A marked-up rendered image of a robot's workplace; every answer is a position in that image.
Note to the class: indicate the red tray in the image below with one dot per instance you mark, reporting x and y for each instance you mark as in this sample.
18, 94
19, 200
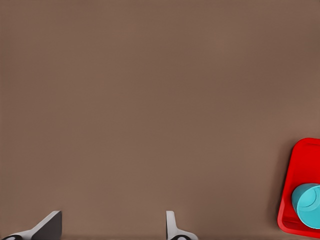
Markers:
305, 162

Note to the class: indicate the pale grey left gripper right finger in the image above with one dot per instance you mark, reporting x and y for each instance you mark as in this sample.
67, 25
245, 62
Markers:
171, 227

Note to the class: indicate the teal cup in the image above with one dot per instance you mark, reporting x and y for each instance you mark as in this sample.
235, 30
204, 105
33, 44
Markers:
308, 205

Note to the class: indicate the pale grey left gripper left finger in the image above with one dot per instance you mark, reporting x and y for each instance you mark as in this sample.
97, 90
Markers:
47, 226

